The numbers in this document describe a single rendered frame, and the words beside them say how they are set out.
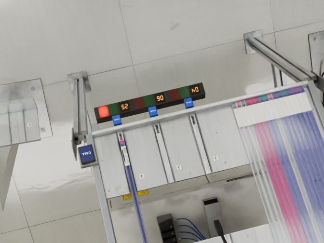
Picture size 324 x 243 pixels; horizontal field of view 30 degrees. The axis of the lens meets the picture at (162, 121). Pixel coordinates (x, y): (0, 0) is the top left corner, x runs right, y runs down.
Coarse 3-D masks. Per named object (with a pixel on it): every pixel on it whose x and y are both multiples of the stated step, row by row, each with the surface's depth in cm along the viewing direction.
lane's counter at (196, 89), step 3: (198, 84) 185; (189, 87) 184; (192, 87) 184; (195, 87) 184; (198, 87) 184; (192, 90) 184; (195, 90) 184; (198, 90) 184; (192, 93) 184; (195, 93) 184; (198, 93) 184
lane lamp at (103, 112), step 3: (99, 108) 183; (102, 108) 183; (105, 108) 183; (99, 111) 182; (102, 111) 182; (105, 111) 182; (99, 114) 182; (102, 114) 182; (105, 114) 182; (108, 114) 182; (102, 117) 182
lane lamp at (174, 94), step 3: (171, 90) 184; (174, 90) 184; (177, 90) 184; (171, 93) 184; (174, 93) 184; (177, 93) 184; (171, 96) 183; (174, 96) 183; (177, 96) 183; (171, 99) 183; (174, 99) 183; (177, 99) 183
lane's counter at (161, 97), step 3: (162, 93) 184; (156, 96) 184; (159, 96) 184; (162, 96) 184; (156, 99) 183; (159, 99) 183; (162, 99) 183; (156, 102) 183; (159, 102) 183; (162, 102) 183
